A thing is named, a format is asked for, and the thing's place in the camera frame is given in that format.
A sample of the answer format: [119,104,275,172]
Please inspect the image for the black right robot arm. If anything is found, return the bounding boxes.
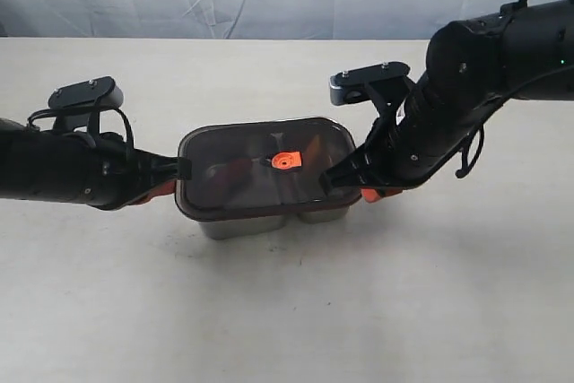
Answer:
[319,0,573,196]

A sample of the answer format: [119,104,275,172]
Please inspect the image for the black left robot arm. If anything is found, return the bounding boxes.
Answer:
[1,118,192,211]

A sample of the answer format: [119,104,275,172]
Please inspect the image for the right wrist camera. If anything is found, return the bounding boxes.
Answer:
[329,62,414,117]

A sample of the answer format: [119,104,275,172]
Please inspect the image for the stainless steel lunch box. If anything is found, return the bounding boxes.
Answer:
[177,116,363,241]

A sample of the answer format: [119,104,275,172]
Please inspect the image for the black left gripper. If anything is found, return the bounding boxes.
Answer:
[96,131,193,212]

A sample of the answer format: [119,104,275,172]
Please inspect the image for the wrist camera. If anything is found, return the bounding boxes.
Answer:
[329,62,414,117]
[27,76,124,133]

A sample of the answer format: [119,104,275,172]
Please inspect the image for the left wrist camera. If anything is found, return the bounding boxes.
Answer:
[27,76,124,133]

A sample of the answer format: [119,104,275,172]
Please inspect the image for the red toy sausage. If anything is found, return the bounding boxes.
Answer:
[207,157,254,192]

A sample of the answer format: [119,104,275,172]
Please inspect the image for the dark lid with orange seal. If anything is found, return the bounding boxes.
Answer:
[177,117,363,219]

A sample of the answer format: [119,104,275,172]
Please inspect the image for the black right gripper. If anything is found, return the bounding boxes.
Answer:
[318,113,454,205]

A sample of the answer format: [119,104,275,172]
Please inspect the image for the yellow toy cheese wedge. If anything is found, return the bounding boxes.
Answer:
[301,135,331,169]

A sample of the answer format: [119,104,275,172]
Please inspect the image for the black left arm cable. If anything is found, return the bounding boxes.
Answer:
[87,107,135,162]

